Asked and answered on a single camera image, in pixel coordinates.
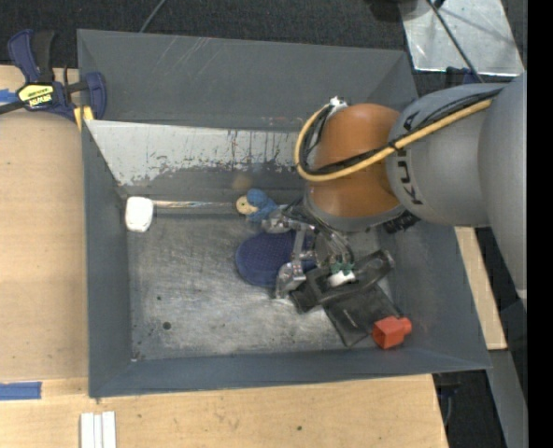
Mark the red block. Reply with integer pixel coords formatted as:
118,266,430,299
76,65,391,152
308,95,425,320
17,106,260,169
371,315,414,350

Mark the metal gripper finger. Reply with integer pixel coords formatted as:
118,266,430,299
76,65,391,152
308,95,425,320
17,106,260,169
274,259,308,300
261,217,316,234

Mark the dark blue round disc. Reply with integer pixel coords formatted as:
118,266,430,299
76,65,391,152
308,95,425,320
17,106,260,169
234,232,317,289

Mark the black long tool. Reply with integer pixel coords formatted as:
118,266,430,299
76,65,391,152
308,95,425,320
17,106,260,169
289,248,397,315

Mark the grey metal bin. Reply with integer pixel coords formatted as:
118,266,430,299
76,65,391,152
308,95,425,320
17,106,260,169
75,28,495,399

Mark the black flat block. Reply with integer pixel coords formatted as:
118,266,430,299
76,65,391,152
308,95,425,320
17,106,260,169
321,283,402,348

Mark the blue-haired toy figure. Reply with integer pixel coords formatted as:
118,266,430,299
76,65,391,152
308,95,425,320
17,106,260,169
235,188,280,224

